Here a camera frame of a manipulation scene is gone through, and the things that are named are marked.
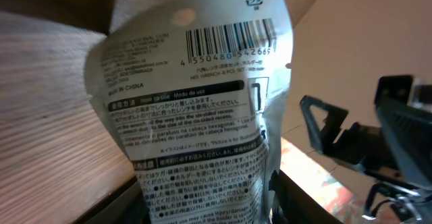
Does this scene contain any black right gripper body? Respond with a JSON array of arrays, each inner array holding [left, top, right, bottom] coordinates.
[[323, 75, 431, 223]]

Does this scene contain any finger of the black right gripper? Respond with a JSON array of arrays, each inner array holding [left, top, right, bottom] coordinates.
[[300, 95, 348, 155]]

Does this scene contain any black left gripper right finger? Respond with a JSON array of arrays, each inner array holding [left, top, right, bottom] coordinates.
[[269, 171, 342, 224]]

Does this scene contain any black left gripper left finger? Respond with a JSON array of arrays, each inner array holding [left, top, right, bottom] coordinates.
[[74, 177, 151, 224]]

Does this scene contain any red snack box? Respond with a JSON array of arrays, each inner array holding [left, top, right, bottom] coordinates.
[[280, 138, 400, 224]]

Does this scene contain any red silver foil packet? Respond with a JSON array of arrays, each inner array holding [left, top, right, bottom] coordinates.
[[84, 0, 293, 223]]

